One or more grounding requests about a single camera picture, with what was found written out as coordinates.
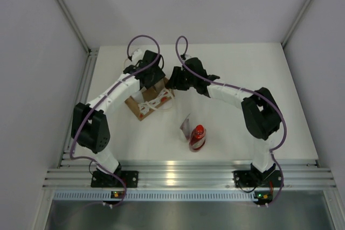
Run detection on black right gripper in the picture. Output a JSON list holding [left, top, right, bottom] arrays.
[[166, 67, 197, 91]]

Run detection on burlap watermelon canvas bag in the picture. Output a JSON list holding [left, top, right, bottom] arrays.
[[123, 57, 176, 122]]

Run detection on clear plastic tube pack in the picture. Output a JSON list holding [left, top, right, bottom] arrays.
[[179, 113, 191, 141]]

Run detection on red shampoo bottle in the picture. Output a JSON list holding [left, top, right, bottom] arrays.
[[189, 124, 206, 152]]

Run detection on clear bottle grey cap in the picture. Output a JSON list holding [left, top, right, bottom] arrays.
[[153, 77, 168, 93]]

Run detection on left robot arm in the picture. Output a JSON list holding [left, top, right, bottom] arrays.
[[70, 50, 164, 187]]

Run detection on white bottle grey cap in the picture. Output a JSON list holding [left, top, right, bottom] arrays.
[[131, 91, 145, 103]]

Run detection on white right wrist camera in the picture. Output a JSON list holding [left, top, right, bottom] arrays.
[[181, 54, 192, 61]]

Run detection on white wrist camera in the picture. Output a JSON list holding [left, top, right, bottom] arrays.
[[181, 54, 192, 61], [128, 48, 143, 62]]

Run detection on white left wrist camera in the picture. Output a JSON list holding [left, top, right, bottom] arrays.
[[128, 48, 143, 62]]

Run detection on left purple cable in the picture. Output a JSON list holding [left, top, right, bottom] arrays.
[[69, 34, 161, 209]]

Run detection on aluminium rail base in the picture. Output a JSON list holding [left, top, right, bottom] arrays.
[[43, 159, 336, 190]]

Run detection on perforated cable duct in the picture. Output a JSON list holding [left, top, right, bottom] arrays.
[[53, 190, 269, 201]]

